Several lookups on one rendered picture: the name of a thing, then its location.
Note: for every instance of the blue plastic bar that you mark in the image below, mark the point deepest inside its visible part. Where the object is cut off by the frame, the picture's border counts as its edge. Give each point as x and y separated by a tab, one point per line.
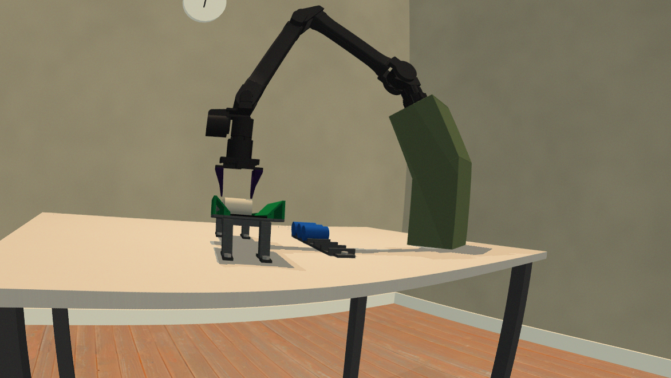
315	232
299	228
294	227

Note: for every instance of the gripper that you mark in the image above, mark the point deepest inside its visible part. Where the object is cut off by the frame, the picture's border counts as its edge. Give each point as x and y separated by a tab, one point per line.
239	157

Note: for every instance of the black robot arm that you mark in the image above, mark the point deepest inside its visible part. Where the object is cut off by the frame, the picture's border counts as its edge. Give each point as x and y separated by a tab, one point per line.
401	80

